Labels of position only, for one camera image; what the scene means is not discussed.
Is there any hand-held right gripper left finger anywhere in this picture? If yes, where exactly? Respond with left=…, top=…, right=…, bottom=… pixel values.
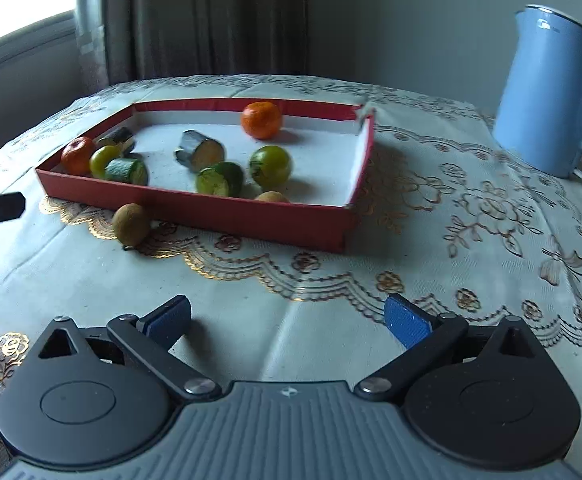
left=36, top=295, right=223, bottom=402

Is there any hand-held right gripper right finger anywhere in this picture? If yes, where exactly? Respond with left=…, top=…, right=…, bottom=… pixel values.
left=355, top=294, right=551, bottom=402

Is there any small yellow-green lime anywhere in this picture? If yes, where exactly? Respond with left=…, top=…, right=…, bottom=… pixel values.
left=89, top=145, right=122, bottom=179

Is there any green cucumber piece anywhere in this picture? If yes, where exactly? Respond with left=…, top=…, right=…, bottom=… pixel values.
left=196, top=161, right=244, bottom=198
left=104, top=157, right=149, bottom=186

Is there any cut eggplant piece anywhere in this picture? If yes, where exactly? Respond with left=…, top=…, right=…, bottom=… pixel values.
left=173, top=130, right=227, bottom=173
left=97, top=126, right=136, bottom=156

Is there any red cardboard box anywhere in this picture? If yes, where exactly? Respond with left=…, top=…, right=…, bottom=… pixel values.
left=36, top=97, right=376, bottom=253

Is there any large green citrus fruit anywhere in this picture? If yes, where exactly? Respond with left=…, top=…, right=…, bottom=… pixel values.
left=249, top=145, right=292, bottom=187

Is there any large orange tangerine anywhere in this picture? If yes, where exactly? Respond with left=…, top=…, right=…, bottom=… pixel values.
left=241, top=101, right=283, bottom=141

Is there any sheer lace curtain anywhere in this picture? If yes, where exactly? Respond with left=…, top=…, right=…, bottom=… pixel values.
left=76, top=0, right=109, bottom=93

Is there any light blue kettle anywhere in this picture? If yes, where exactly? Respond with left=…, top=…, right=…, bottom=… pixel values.
left=492, top=5, right=582, bottom=179

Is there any dark brown curtain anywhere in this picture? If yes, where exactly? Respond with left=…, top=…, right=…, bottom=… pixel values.
left=102, top=0, right=309, bottom=83

